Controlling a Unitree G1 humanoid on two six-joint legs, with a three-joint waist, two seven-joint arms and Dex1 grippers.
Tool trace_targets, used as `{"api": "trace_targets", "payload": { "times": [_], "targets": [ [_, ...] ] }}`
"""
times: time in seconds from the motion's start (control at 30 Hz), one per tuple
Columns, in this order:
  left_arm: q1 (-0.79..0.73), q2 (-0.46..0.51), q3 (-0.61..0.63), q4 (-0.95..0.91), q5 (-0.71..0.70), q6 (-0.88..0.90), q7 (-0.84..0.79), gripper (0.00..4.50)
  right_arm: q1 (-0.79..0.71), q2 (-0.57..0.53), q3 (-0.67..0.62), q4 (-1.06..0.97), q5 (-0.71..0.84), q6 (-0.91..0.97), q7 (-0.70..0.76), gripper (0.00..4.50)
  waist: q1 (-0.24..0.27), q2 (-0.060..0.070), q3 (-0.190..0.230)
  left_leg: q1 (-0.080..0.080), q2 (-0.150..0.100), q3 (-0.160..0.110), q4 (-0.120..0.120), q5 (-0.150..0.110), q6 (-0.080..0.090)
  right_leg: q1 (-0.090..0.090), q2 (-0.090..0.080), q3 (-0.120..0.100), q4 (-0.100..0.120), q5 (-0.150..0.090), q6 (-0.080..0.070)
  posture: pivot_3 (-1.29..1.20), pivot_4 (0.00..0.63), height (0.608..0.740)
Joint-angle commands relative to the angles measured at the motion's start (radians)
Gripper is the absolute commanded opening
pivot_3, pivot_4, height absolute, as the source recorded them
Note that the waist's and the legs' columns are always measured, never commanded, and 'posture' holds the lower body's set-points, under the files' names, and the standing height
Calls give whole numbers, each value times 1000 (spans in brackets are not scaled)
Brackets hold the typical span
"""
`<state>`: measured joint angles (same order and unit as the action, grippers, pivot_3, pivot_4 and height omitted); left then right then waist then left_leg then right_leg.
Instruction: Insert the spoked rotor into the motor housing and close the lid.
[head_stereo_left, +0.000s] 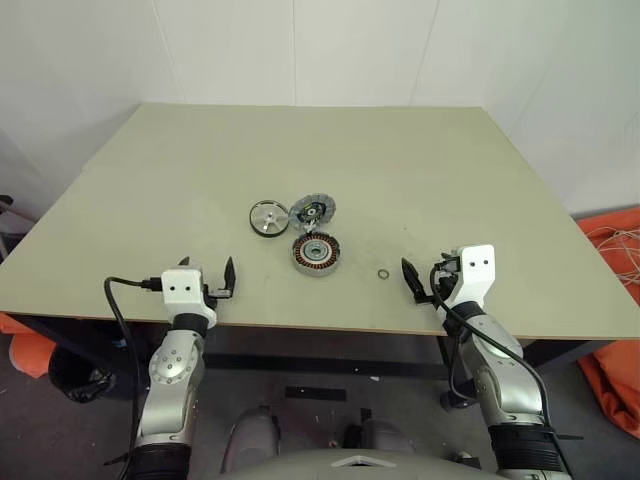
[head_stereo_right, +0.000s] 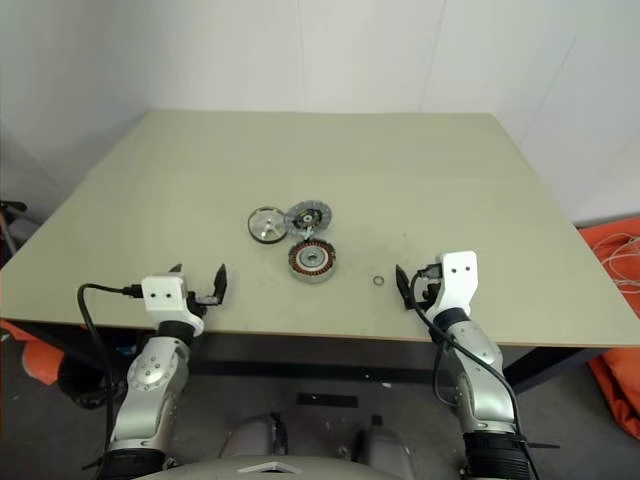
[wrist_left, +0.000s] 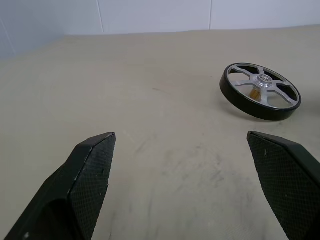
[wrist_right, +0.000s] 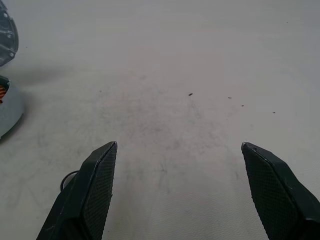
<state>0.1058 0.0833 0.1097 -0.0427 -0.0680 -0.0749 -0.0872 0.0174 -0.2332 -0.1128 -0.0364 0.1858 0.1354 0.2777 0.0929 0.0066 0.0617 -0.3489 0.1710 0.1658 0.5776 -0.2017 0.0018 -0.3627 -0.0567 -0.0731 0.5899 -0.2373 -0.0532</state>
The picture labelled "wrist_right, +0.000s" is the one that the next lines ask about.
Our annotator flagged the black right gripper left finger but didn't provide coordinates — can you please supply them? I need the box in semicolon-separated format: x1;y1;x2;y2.
36;141;118;240

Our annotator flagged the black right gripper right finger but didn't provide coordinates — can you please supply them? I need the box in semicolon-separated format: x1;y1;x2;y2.
240;141;320;240

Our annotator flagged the silver motor stator base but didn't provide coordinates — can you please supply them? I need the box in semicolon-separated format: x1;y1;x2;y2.
0;74;26;139

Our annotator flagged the round metal rotor disc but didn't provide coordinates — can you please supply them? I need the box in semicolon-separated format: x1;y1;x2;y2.
0;0;20;67

